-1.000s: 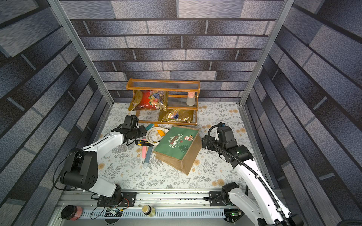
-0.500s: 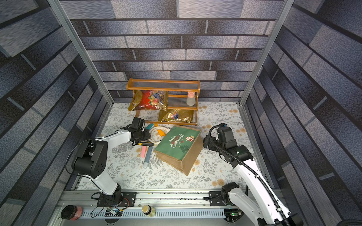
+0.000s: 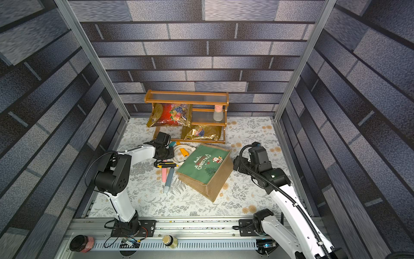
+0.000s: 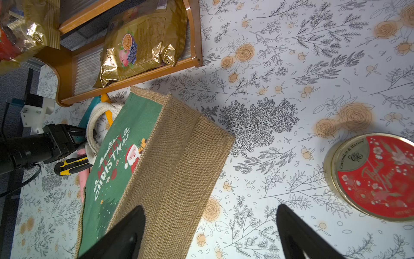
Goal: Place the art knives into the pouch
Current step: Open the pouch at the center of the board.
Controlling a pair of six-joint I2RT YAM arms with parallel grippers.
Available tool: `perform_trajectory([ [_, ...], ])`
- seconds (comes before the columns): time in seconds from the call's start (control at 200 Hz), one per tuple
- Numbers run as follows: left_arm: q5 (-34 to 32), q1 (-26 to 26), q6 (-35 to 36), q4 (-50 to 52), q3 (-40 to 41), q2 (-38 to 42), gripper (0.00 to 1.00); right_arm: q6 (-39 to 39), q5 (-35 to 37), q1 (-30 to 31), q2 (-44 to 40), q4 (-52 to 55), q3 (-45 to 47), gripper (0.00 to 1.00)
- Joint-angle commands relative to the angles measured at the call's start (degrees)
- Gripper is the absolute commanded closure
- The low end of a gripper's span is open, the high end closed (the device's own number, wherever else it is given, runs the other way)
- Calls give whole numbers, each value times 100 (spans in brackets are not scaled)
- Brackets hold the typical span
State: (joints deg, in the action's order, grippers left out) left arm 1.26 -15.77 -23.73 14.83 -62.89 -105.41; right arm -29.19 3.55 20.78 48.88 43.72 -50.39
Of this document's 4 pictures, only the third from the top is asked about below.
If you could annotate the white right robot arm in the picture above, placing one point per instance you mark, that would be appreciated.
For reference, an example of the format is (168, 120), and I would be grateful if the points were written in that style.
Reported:
(303, 240)

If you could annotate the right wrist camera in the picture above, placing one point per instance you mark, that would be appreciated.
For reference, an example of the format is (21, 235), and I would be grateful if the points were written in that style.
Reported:
(258, 155)

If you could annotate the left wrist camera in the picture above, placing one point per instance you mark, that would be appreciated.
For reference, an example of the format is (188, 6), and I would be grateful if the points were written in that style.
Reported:
(162, 138)

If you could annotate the small pink-capped bottle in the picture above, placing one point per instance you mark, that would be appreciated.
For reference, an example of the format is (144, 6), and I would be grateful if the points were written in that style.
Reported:
(218, 113)

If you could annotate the floral table mat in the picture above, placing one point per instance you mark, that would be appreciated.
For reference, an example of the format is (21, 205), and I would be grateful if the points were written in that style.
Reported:
(238, 197)

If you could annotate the wooden two-tier shelf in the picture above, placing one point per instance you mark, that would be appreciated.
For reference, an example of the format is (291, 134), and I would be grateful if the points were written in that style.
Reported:
(207, 109)

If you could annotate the red gold snack bag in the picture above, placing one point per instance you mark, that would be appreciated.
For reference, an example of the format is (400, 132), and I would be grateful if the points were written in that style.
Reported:
(164, 114)

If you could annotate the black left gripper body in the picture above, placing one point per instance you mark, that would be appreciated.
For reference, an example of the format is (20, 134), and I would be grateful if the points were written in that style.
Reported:
(168, 152)

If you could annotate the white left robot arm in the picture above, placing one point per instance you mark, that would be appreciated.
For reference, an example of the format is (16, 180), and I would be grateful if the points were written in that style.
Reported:
(112, 179)

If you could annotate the orange handled utility knife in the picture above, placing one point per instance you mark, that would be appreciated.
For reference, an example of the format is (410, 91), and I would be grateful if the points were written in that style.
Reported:
(184, 152)

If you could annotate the yellow black utility knife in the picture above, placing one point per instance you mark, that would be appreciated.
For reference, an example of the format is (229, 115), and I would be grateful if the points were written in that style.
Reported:
(165, 164)

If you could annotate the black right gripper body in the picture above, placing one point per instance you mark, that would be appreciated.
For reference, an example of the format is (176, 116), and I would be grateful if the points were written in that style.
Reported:
(241, 164)

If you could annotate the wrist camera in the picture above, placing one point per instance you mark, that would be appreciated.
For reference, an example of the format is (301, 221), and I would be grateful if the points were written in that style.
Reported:
(258, 155)
(162, 138)

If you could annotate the grey blue art knife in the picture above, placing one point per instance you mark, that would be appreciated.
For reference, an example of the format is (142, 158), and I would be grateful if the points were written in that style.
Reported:
(169, 180)

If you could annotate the black red emergency button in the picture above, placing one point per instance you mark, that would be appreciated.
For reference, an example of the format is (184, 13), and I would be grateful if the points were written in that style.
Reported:
(81, 243)

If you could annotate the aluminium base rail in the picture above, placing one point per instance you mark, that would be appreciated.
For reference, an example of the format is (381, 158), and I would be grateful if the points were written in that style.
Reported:
(193, 233)

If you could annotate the green jute Christmas bag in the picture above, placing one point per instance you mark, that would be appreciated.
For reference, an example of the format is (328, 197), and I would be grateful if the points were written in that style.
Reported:
(206, 170)

